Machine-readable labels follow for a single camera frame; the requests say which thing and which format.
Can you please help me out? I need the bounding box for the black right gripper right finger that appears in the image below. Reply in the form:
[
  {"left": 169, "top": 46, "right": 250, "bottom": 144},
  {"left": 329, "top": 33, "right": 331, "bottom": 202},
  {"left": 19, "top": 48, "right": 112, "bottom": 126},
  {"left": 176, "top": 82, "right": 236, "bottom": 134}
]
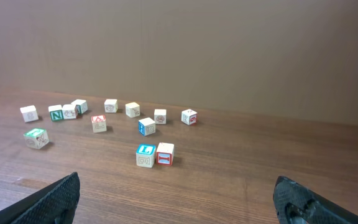
[{"left": 273, "top": 176, "right": 358, "bottom": 224}]

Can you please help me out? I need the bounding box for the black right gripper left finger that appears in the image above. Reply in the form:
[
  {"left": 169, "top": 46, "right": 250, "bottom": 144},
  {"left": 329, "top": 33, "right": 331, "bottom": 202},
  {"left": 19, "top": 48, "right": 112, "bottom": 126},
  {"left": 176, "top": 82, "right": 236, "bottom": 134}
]
[{"left": 0, "top": 172, "right": 80, "bottom": 224}]

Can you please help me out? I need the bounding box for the green J letter block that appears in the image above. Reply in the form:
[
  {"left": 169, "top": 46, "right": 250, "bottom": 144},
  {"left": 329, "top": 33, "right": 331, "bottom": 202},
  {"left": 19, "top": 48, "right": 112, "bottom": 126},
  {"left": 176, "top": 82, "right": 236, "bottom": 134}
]
[{"left": 24, "top": 128, "right": 50, "bottom": 149}]

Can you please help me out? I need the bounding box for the red A letter block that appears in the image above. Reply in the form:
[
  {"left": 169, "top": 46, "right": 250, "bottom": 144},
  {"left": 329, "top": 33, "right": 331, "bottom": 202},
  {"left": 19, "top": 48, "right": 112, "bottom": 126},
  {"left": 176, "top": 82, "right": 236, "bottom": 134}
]
[{"left": 91, "top": 114, "right": 107, "bottom": 133}]

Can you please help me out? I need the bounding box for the green N letter block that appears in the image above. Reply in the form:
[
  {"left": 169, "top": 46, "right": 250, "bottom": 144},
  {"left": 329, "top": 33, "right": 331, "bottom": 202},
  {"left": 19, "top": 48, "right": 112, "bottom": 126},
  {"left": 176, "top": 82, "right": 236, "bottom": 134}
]
[{"left": 48, "top": 105, "right": 64, "bottom": 121}]

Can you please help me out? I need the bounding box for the white O green block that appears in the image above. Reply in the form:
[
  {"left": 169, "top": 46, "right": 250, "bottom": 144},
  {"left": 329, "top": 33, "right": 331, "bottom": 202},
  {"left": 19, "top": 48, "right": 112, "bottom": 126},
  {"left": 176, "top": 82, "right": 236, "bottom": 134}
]
[{"left": 62, "top": 104, "right": 78, "bottom": 119}]

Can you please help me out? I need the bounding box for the red M letter block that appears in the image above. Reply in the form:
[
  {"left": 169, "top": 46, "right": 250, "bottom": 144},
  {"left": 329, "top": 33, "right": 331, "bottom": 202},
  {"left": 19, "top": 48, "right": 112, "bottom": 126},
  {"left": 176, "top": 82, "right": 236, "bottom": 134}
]
[{"left": 20, "top": 105, "right": 39, "bottom": 123}]

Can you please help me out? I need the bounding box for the blue L letter block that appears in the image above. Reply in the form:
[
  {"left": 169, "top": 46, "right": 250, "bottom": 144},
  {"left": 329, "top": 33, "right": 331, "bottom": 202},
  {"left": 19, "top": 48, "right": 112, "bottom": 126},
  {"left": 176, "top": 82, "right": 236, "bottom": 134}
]
[{"left": 136, "top": 144, "right": 156, "bottom": 168}]

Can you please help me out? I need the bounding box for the white Z letter block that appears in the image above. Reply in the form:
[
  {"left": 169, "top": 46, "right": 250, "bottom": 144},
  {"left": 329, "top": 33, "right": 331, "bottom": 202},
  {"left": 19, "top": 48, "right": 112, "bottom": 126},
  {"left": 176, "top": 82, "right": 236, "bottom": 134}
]
[{"left": 71, "top": 99, "right": 88, "bottom": 114}]

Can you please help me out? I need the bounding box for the blue P letter block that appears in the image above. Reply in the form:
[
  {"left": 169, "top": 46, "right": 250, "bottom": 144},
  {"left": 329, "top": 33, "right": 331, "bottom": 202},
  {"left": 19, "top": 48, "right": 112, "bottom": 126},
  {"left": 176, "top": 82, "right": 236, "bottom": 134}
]
[{"left": 104, "top": 99, "right": 117, "bottom": 113}]

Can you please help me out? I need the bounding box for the blue H letter block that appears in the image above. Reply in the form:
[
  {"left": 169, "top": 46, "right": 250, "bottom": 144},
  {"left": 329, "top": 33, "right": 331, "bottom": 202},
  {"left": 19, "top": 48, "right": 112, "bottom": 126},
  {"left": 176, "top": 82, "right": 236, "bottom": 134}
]
[{"left": 138, "top": 118, "right": 155, "bottom": 136}]

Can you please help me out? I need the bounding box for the red I letter block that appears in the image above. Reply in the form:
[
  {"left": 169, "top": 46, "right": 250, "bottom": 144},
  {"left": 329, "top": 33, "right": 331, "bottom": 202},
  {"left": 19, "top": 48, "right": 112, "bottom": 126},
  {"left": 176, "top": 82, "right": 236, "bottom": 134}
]
[{"left": 156, "top": 142, "right": 175, "bottom": 166}]

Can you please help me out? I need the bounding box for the yellow topped letter block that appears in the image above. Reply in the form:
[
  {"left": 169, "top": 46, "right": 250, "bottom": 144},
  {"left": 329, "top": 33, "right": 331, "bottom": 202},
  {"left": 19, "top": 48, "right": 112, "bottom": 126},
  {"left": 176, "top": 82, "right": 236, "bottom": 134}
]
[{"left": 125, "top": 102, "right": 140, "bottom": 118}]

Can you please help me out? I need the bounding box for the white K letter block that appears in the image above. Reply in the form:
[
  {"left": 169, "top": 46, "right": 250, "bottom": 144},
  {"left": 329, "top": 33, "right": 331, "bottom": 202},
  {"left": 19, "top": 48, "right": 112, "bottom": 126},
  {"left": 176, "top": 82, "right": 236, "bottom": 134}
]
[{"left": 181, "top": 109, "right": 198, "bottom": 125}]

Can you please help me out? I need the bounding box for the red Q letter block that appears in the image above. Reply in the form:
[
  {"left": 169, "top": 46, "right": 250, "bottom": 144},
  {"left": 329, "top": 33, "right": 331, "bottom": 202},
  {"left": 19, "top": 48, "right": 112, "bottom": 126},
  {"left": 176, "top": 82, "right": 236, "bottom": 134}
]
[{"left": 154, "top": 109, "right": 167, "bottom": 124}]

